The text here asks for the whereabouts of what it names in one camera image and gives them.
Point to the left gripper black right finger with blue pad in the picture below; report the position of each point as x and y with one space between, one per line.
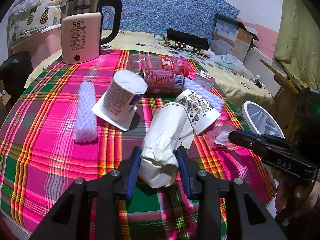
247 218

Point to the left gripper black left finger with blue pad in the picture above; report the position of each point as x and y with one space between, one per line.
70 216

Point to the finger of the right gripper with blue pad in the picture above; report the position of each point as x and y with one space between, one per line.
259 143

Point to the white foam net sleeve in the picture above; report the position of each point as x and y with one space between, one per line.
213 99
85 126

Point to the white paper bag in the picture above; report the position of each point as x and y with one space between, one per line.
166 142

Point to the red drink can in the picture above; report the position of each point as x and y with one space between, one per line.
162 81

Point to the white trash bin with liner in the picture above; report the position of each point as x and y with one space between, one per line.
259 120

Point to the person's right hand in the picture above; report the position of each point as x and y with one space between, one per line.
294 200

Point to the clear plastic wrapper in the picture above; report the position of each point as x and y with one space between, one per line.
219 136

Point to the wooden side table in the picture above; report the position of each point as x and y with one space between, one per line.
286 113

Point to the patterned paper cup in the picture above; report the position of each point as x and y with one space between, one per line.
201 113

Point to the small pink juice carton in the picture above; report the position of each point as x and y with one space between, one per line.
204 80

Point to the white plastic bag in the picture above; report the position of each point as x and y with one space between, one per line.
229 61

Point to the pink plaid tablecloth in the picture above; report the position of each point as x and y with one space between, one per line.
40 158

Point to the green curtain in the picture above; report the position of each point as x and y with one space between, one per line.
297 47

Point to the cardboard box with picture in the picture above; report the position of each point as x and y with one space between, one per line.
231 37

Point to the black folded clothes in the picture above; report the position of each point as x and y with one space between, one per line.
191 40

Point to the white yogurt cup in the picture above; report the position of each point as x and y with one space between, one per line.
118 104

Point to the polka dot brown cloth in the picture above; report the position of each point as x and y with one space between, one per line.
184 46

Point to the clear plastic bottle red label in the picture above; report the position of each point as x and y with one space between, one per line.
136 62

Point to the black suitcase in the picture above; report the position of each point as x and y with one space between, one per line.
14 74

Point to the pink storage box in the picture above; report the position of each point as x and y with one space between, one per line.
40 45

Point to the blue floral headboard mattress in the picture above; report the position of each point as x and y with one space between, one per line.
195 17

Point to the steel electric kettle pink base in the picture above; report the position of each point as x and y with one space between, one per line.
82 26

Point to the pineapple print fabric pile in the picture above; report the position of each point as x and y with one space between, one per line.
32 16

